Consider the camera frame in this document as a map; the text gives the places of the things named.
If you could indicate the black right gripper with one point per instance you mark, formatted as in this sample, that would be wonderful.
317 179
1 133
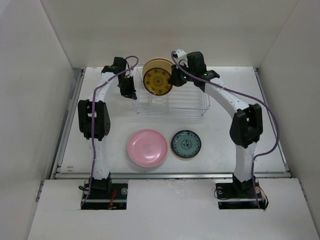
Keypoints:
174 78

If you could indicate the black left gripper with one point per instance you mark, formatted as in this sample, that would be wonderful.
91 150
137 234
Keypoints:
130 93

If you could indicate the beige plastic plate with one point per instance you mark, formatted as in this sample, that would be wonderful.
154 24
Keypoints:
157 64

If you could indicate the cream plastic plate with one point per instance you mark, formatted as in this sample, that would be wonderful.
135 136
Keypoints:
162 59

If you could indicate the pink plastic plate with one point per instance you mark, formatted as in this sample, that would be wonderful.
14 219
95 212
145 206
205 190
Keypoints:
148 148

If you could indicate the blue patterned ceramic plate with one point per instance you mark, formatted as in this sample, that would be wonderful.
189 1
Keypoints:
186 144

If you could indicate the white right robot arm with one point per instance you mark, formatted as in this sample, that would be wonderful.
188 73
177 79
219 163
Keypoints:
246 119

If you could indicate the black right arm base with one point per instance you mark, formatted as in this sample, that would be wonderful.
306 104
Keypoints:
236 195

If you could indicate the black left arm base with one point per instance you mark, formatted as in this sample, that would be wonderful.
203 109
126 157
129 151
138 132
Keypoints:
104 194

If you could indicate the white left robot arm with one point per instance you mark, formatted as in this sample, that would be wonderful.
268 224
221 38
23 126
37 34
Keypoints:
94 119

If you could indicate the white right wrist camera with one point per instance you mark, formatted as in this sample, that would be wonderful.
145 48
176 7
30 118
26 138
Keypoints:
179 55

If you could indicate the white wire dish rack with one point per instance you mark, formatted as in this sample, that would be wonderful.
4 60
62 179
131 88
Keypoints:
187 100

